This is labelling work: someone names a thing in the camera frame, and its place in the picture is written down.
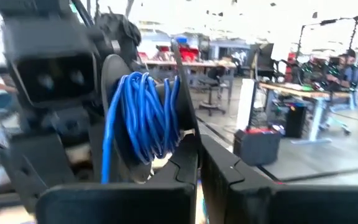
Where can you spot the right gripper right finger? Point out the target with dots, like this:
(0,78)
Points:
(259,205)

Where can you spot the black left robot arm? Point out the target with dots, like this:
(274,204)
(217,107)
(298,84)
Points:
(120,34)

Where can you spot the black computer tower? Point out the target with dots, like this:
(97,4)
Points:
(295,121)

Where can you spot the wooden desk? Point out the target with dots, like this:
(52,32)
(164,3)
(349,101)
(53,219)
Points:
(306,91)

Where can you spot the black monitor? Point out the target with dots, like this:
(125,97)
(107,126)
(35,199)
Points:
(264,59)

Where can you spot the black office chair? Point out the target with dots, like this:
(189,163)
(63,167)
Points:
(211,96)

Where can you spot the white panel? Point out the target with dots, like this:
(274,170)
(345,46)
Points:
(245,102)

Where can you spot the long wooden table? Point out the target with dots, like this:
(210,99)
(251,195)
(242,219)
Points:
(191,64)

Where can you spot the black case with red top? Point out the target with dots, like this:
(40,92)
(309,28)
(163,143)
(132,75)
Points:
(256,146)

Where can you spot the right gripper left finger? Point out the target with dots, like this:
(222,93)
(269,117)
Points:
(120,205)

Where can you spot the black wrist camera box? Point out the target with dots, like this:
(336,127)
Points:
(51,59)

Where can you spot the black camera rig frame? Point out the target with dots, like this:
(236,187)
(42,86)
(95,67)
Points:
(328,21)

